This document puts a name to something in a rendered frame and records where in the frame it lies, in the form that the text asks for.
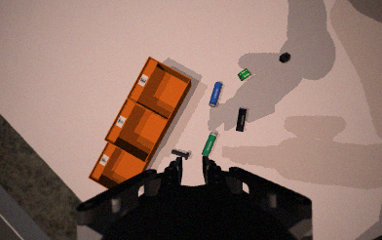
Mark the green die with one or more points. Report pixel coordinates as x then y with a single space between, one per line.
244 74

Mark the black battery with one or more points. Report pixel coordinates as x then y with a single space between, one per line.
241 119

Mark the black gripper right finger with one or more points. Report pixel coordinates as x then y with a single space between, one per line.
292 209

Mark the orange rack of three bins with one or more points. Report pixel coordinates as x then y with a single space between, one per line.
147 113

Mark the green aa battery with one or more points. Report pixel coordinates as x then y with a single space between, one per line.
209 144

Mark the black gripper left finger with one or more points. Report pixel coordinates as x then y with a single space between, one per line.
96 214

